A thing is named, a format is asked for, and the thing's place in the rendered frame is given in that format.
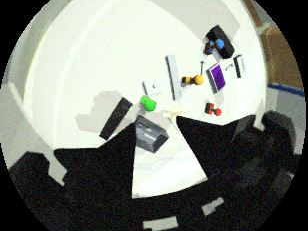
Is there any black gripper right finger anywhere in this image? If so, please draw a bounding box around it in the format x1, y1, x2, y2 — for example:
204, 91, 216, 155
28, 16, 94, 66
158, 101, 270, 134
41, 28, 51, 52
175, 114, 256, 179

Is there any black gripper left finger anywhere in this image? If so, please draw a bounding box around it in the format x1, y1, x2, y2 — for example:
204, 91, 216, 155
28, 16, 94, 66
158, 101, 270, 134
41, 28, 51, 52
53, 123, 137, 199

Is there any yellow rubber stamp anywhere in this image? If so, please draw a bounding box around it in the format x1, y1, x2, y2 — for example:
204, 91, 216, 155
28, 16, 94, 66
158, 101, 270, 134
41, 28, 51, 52
182, 75, 203, 86

